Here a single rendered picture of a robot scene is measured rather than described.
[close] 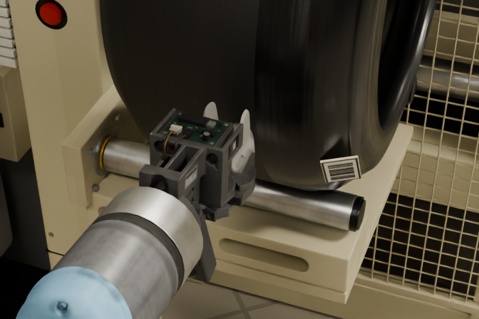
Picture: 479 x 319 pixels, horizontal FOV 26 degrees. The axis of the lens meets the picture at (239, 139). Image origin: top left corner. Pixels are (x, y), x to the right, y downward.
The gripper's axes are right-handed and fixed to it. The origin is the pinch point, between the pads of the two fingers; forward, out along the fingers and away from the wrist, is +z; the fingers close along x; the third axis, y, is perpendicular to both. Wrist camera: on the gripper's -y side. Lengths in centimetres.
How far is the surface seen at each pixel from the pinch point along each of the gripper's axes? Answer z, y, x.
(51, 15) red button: 19.7, -1.1, 32.6
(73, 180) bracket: 10.9, -19.0, 25.5
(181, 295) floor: 85, -100, 41
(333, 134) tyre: 3.5, 0.8, -9.1
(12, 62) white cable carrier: 22.4, -10.8, 40.7
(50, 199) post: 24, -34, 37
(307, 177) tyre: 6.1, -7.0, -6.1
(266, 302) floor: 89, -99, 22
